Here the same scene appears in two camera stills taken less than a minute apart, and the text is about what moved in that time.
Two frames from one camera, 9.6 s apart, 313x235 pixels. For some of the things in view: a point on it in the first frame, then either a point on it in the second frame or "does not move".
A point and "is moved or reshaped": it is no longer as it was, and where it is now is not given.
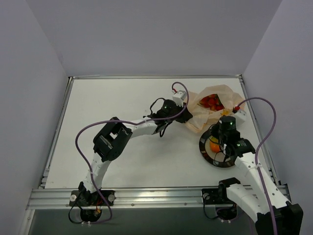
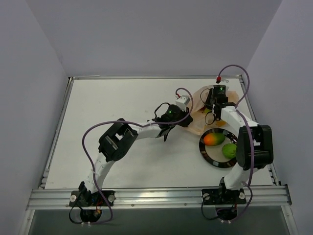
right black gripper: [220, 132] -> [211, 105]
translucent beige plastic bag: [209, 103] does not move
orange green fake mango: [214, 144] is moved or reshaped
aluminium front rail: [138, 199] does not move
